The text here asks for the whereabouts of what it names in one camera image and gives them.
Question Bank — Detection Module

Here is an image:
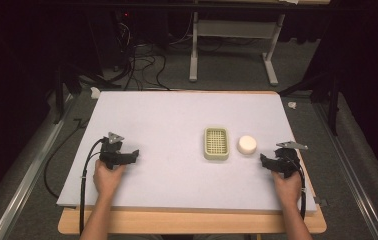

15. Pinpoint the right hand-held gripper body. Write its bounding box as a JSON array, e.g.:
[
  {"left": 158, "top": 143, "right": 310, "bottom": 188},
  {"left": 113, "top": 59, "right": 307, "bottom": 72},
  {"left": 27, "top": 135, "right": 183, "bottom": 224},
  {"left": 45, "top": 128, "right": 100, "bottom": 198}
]
[{"left": 274, "top": 140, "right": 309, "bottom": 179}]

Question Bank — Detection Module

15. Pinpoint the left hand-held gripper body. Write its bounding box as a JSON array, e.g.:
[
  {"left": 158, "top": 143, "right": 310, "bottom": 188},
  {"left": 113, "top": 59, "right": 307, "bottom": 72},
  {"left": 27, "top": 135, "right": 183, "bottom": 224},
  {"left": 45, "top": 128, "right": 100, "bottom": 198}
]
[{"left": 98, "top": 131, "right": 125, "bottom": 170}]

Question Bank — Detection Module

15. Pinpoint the person's right hand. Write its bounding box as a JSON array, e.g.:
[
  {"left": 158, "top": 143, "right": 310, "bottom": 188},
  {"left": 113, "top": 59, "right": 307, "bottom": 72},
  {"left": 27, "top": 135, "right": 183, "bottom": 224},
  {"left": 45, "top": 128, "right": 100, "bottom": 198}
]
[{"left": 271, "top": 169, "right": 303, "bottom": 208}]

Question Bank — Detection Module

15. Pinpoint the person's left hand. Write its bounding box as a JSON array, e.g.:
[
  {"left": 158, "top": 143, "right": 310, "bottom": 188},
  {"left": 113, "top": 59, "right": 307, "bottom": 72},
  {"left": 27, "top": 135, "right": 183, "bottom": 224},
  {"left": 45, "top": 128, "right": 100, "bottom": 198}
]
[{"left": 92, "top": 159, "right": 127, "bottom": 201}]

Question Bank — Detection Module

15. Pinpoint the white foam board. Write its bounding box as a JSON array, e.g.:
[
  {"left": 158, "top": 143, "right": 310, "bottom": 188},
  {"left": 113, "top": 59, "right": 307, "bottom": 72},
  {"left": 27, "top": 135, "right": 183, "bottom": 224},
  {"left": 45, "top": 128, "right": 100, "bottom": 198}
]
[{"left": 56, "top": 90, "right": 318, "bottom": 215}]

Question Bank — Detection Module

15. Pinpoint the green soap dish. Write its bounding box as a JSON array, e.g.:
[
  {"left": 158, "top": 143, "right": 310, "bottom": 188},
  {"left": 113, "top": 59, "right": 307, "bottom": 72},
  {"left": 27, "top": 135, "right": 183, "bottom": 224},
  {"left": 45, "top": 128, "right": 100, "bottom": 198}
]
[{"left": 203, "top": 126, "right": 231, "bottom": 162}]

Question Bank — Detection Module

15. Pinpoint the grey tape piece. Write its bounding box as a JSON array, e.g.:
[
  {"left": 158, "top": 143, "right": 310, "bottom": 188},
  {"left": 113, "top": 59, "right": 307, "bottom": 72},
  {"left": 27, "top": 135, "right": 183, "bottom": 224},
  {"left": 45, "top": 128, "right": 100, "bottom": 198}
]
[{"left": 313, "top": 196, "right": 329, "bottom": 208}]

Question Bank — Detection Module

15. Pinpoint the black metal stand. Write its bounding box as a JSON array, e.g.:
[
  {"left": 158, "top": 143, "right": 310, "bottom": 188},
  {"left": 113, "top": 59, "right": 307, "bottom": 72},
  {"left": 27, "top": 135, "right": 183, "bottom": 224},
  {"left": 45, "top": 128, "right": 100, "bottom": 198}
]
[
  {"left": 52, "top": 61, "right": 122, "bottom": 126},
  {"left": 278, "top": 65, "right": 342, "bottom": 137}
]

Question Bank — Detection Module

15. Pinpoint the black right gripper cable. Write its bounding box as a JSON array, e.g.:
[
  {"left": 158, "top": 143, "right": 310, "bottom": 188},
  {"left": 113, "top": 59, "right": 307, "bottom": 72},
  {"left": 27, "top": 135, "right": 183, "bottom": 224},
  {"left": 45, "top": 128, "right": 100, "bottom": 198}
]
[{"left": 290, "top": 158, "right": 309, "bottom": 221}]

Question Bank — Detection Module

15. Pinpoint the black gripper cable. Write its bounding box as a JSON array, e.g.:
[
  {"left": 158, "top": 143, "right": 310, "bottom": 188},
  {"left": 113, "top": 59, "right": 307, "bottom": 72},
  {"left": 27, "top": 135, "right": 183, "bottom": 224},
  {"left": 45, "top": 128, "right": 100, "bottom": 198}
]
[
  {"left": 78, "top": 138, "right": 106, "bottom": 236},
  {"left": 290, "top": 158, "right": 309, "bottom": 221}
]

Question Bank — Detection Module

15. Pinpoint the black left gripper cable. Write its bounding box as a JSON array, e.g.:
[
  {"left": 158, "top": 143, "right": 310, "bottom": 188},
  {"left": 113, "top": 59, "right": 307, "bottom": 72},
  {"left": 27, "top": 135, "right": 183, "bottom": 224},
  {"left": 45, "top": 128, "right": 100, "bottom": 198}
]
[{"left": 78, "top": 138, "right": 106, "bottom": 236}]

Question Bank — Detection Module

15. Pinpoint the black floor cable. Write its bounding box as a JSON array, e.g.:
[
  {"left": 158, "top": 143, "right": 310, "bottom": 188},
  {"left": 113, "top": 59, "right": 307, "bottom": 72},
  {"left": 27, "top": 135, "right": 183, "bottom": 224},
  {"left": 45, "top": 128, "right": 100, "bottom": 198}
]
[{"left": 43, "top": 117, "right": 90, "bottom": 200}]

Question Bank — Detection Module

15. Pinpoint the aluminium rail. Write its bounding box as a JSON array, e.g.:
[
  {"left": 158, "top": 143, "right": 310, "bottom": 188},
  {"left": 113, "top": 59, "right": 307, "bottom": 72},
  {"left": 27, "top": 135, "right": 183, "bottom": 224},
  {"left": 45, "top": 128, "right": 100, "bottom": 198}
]
[
  {"left": 0, "top": 95, "right": 77, "bottom": 240},
  {"left": 312, "top": 102, "right": 378, "bottom": 240}
]

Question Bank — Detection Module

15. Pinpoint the bundle of black floor cables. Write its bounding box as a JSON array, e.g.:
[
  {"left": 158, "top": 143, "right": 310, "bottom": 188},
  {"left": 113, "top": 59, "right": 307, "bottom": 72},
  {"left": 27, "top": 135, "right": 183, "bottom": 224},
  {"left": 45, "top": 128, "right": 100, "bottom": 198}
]
[{"left": 110, "top": 19, "right": 172, "bottom": 92}]

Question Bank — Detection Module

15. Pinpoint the white metal desk frame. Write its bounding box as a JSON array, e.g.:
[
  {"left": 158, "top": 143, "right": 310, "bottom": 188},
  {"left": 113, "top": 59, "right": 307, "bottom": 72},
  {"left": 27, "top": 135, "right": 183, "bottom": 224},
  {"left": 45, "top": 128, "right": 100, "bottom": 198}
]
[{"left": 188, "top": 11, "right": 287, "bottom": 87}]

